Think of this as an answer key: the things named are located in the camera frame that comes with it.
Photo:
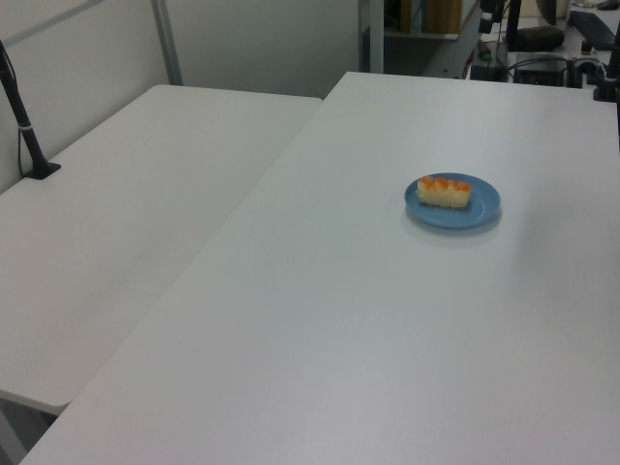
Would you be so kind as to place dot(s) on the bread slice with orange topping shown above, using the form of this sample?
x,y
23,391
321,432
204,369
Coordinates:
x,y
443,195

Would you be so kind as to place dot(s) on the blue round plate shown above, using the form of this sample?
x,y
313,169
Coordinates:
x,y
480,209

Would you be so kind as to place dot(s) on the white side table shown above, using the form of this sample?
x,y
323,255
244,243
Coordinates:
x,y
145,218

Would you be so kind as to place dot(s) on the gray metal frame post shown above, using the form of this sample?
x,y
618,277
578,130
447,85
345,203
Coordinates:
x,y
373,34

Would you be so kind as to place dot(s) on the black clamp stand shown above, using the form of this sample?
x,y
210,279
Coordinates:
x,y
605,89

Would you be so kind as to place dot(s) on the small black box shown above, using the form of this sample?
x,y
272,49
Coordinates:
x,y
486,72

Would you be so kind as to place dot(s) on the black camera stand pole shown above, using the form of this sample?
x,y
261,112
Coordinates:
x,y
21,121

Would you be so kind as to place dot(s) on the black keyboard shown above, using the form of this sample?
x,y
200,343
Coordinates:
x,y
591,29

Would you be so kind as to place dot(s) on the wooden cabinet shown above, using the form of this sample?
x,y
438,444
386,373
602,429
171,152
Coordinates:
x,y
436,14

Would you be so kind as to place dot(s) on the black monitor stand pole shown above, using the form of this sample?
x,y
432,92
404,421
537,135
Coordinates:
x,y
513,24

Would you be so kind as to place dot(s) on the dark brown pad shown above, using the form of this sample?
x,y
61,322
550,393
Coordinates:
x,y
540,38

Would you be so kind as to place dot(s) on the black computer box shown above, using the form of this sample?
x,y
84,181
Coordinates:
x,y
537,75

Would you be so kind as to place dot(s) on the gray partition post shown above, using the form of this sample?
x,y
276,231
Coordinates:
x,y
167,43

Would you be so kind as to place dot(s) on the black hanging device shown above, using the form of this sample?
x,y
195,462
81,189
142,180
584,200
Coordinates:
x,y
486,21

